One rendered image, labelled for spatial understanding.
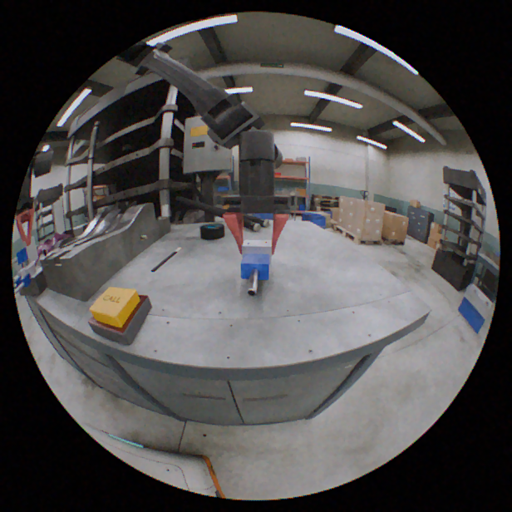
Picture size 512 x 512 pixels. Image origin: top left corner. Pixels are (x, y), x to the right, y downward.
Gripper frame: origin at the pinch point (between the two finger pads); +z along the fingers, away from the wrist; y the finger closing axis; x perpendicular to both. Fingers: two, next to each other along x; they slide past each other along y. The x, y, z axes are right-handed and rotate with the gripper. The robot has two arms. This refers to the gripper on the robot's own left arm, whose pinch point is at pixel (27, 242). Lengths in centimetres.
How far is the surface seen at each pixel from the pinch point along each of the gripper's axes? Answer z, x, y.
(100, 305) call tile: 11.5, -3.4, -32.1
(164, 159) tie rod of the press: -20, -80, -1
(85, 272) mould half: 10.4, -9.1, -20.1
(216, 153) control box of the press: -21, -95, -28
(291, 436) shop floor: 95, 2, -68
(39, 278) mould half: 11.2, -2.1, 9.0
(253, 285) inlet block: 12, -12, -51
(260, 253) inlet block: 11, -20, -52
